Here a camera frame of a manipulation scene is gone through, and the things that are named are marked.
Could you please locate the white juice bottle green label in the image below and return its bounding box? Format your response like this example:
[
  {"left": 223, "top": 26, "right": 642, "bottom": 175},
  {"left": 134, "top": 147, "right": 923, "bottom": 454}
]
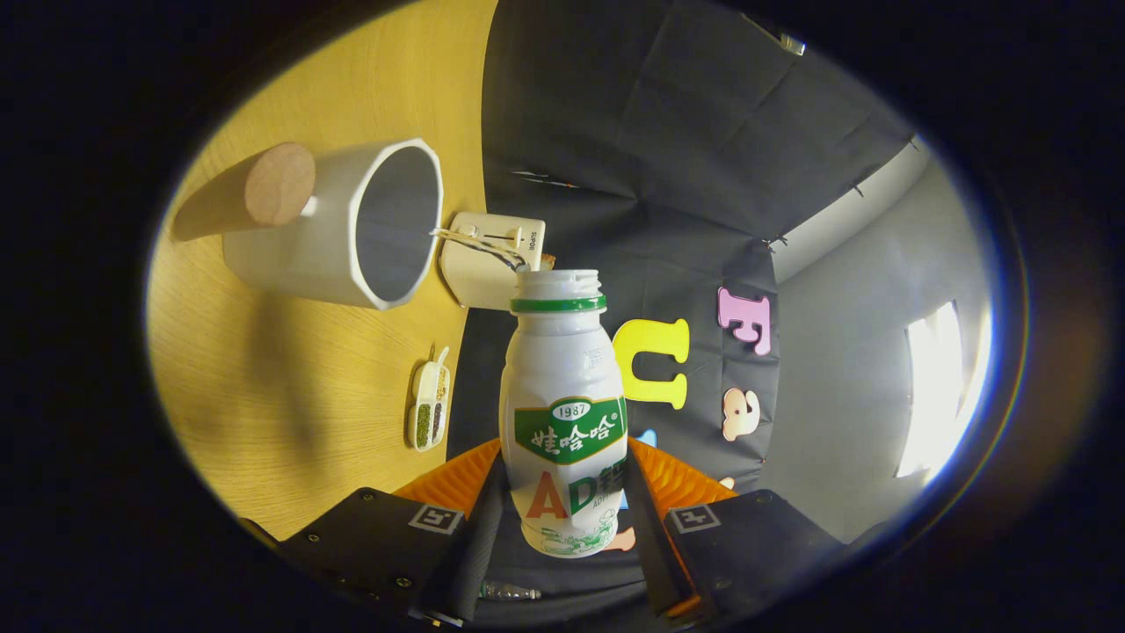
[{"left": 498, "top": 269, "right": 629, "bottom": 559}]

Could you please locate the wooden table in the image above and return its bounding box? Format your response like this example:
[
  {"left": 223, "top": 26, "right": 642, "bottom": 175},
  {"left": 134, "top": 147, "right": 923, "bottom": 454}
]
[{"left": 145, "top": 0, "right": 500, "bottom": 542}]

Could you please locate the white cup with wooden handle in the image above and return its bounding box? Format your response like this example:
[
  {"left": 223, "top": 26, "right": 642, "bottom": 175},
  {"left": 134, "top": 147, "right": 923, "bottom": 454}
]
[{"left": 221, "top": 138, "right": 443, "bottom": 311}]

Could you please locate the black backdrop cloth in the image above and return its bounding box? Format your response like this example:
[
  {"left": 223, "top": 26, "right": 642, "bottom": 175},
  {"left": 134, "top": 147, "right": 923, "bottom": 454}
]
[{"left": 444, "top": 0, "right": 919, "bottom": 629}]

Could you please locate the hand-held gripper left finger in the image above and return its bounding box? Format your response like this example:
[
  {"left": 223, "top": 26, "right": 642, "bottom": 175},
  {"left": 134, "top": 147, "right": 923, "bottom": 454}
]
[{"left": 277, "top": 438, "right": 511, "bottom": 629}]

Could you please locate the cream toaster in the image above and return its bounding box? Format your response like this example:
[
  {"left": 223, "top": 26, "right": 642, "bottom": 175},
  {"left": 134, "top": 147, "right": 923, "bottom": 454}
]
[{"left": 439, "top": 211, "right": 548, "bottom": 310}]

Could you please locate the ceiling light panel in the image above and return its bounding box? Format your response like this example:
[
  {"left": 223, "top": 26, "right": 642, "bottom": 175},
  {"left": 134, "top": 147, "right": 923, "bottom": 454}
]
[{"left": 895, "top": 301, "right": 994, "bottom": 480}]

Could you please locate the white divided sauce dish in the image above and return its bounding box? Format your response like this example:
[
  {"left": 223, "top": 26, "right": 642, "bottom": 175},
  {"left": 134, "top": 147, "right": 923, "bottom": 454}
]
[{"left": 406, "top": 346, "right": 452, "bottom": 453}]

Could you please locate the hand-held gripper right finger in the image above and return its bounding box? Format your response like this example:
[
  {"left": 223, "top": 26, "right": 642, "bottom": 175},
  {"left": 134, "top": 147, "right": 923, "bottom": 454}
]
[{"left": 622, "top": 438, "right": 849, "bottom": 627}]

